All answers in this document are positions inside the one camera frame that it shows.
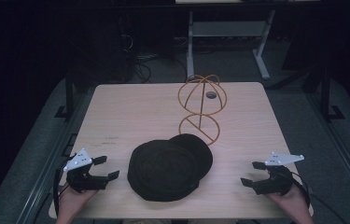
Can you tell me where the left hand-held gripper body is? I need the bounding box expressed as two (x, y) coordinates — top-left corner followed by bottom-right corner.
(63, 148), (108, 193)

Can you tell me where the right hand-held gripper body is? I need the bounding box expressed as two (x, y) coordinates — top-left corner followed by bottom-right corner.
(253, 151), (305, 196)

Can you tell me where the black hat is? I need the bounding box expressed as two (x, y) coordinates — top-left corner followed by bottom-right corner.
(127, 133), (214, 203)

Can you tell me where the orange wire hat stand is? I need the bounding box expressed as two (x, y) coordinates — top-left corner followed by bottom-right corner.
(177, 74), (229, 147)

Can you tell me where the person's left hand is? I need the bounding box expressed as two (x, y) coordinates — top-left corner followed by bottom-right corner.
(55, 184), (99, 224)

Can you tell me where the person's right hand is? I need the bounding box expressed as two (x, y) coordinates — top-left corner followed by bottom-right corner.
(264, 184), (315, 224)

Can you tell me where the black metal stand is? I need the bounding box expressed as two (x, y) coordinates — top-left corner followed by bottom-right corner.
(54, 69), (75, 119)
(319, 66), (346, 123)

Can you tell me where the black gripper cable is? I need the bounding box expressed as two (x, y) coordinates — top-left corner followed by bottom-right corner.
(289, 172), (349, 224)
(52, 160), (73, 218)

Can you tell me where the tangle of black floor cables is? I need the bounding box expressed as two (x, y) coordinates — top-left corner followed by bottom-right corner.
(118, 32), (189, 84)

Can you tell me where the white metal desk frame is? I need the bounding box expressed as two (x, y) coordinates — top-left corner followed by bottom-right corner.
(186, 8), (277, 80)

